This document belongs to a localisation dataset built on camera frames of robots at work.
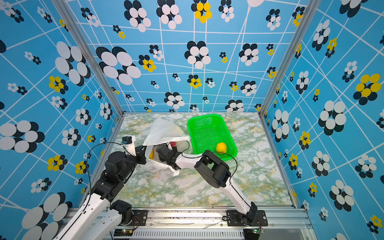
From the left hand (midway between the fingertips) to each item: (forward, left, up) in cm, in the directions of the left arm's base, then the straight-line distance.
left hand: (146, 144), depth 74 cm
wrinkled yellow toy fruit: (+9, -41, -17) cm, 45 cm away
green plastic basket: (+26, -32, -22) cm, 47 cm away
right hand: (+10, -5, -23) cm, 26 cm away
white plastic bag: (+4, -7, -3) cm, 9 cm away
